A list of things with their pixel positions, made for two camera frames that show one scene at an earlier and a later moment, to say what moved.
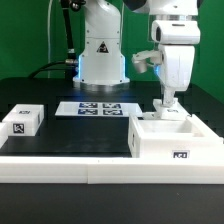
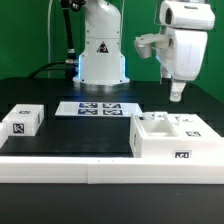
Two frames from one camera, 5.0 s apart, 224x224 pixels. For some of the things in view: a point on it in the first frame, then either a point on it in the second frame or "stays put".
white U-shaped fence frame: (107, 170) stays put
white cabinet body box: (172, 138) stays put
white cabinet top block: (25, 119) stays put
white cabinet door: (175, 112) -> (190, 125)
